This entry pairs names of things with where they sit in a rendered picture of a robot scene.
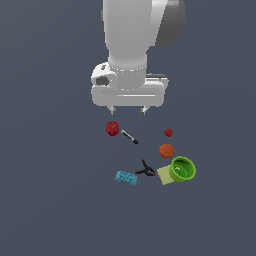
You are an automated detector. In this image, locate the orange fruit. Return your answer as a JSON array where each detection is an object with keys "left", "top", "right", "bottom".
[{"left": 158, "top": 143, "right": 176, "bottom": 159}]

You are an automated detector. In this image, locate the black and silver marker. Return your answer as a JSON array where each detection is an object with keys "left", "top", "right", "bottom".
[{"left": 120, "top": 129, "right": 139, "bottom": 145}]

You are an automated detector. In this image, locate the yellow-green sponge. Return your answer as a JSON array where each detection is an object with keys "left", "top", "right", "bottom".
[{"left": 156, "top": 165, "right": 175, "bottom": 187}]

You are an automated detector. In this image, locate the green cup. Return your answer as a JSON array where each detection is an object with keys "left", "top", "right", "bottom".
[{"left": 168, "top": 155, "right": 197, "bottom": 183}]

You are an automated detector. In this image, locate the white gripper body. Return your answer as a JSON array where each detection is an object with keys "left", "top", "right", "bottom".
[{"left": 90, "top": 61, "right": 170, "bottom": 108}]

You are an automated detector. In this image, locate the blue toy brick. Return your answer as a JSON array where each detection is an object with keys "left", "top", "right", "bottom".
[{"left": 114, "top": 170, "right": 138, "bottom": 186}]

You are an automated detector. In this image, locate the black spring clamp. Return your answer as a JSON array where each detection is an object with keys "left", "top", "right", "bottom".
[{"left": 134, "top": 158, "right": 157, "bottom": 177}]

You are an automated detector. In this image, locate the red apple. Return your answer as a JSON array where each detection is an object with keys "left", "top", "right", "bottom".
[{"left": 105, "top": 120, "right": 120, "bottom": 137}]

